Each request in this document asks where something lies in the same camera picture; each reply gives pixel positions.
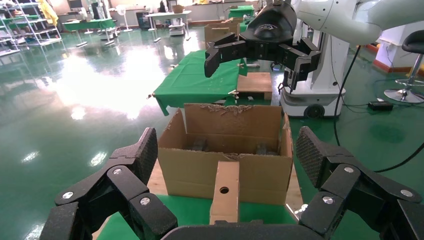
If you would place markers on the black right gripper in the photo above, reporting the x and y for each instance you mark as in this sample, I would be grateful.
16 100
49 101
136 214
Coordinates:
268 30

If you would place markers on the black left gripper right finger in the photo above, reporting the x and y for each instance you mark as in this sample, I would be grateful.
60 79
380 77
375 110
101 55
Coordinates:
348 185

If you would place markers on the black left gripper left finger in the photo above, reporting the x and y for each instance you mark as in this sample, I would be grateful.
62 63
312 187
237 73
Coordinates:
126 185

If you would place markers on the small brown cardboard box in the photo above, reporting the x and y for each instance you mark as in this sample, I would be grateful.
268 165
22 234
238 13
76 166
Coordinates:
225 179

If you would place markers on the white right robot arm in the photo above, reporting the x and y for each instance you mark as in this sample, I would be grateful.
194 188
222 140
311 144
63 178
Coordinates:
348 16

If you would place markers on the flat brown cardboard box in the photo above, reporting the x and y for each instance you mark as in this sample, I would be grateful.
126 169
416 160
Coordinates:
255 82

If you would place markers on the green table beside carton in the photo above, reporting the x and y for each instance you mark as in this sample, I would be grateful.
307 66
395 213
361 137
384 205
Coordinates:
244 24

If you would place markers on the tall background cardboard carton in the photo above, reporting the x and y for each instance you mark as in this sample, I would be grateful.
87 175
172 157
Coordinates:
218 33

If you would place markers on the black foam carton insert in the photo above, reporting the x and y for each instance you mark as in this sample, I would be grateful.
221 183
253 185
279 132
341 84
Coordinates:
198 144

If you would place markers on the large open cardboard carton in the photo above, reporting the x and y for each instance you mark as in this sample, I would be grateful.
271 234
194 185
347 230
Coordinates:
258 179

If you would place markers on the small distant cardboard box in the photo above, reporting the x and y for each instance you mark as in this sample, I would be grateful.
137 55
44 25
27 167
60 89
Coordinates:
178 9

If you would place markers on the idle robot black gripper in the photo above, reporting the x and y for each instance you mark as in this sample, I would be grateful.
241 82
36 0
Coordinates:
282 87

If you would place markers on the silver binder clip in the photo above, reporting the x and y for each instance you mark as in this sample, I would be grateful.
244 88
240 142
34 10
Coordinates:
234 93
174 66
151 96
299 210

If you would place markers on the small green background table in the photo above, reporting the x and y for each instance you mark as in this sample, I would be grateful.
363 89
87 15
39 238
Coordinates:
242 11

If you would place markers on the green work table cloth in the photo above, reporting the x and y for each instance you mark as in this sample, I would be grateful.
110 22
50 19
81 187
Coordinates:
188 212

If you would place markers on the white idle wheeled robot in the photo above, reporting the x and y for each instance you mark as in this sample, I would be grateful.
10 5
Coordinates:
318 96

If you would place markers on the green cloth covered table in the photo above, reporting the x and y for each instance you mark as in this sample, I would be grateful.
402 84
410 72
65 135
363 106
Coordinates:
192 79

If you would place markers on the black power adapter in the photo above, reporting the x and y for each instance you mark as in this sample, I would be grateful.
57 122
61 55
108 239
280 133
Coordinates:
381 106

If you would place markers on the white low cart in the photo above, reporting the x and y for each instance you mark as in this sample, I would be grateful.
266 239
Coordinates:
177 30

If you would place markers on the white background table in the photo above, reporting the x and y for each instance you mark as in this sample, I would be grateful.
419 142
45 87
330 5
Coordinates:
169 14

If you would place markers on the black cabinet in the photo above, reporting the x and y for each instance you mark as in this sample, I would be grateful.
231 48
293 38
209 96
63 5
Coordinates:
143 21

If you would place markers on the black bar stool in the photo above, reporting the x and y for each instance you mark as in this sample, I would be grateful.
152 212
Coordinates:
414 41

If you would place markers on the long green background table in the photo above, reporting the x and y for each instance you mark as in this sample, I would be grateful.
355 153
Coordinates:
89 24

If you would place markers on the white metal shelf rack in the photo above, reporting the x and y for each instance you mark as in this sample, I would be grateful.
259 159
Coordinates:
8 51
46 32

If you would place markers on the yellow hanging garment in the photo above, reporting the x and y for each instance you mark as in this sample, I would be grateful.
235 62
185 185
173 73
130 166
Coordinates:
49 11

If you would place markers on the white pedestal fan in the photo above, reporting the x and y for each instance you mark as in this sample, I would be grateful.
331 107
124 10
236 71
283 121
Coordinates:
121 10

